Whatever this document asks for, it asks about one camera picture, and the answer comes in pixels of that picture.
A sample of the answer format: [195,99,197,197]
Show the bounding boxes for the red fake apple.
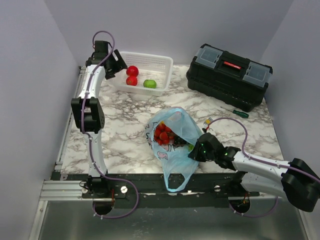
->
[126,65,139,77]

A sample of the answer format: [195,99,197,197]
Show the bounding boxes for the red fake peach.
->
[126,75,138,86]

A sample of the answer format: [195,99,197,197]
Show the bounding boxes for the dark purple fake grapes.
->
[173,136,188,146]

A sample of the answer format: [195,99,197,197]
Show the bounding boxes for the light blue plastic bag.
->
[144,107,203,193]

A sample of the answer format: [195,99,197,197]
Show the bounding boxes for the red fake cherry bunch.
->
[154,121,176,146]

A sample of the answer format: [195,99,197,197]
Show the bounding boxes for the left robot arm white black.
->
[71,40,128,198]

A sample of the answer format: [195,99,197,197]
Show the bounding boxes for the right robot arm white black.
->
[188,132,320,213]

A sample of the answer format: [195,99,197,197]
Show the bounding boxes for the green fake leafy fruit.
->
[188,144,194,152]

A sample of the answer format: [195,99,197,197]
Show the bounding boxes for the hex key set yellow holder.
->
[203,117,214,127]

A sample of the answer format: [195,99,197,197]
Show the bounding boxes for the white plastic basket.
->
[109,51,173,97]

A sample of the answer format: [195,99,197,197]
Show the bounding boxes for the black plastic toolbox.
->
[186,43,273,113]

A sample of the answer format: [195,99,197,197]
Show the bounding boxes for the green handled screwdriver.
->
[220,106,249,119]

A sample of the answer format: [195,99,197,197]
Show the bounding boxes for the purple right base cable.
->
[231,192,279,218]

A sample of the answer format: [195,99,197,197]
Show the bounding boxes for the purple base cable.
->
[231,192,279,218]
[92,173,140,220]

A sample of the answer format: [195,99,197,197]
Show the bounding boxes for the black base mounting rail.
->
[82,172,261,210]

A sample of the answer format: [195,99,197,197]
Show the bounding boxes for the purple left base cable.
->
[92,173,140,220]

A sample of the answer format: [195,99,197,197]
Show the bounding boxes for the aluminium frame profile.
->
[39,180,82,201]

